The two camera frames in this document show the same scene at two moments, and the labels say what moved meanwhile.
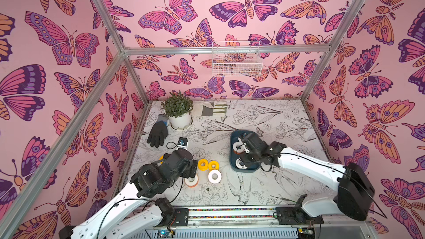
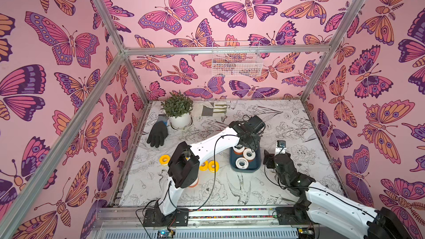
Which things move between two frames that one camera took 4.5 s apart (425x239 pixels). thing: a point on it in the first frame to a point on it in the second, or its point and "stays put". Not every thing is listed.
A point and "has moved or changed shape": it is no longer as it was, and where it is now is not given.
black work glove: [159, 132] stays put
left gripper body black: [187, 172] to [253, 143]
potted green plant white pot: [178, 107] stays put
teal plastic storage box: [234, 135] stays put
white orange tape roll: [240, 165] has moved or changed shape
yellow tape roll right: [213, 162] stays put
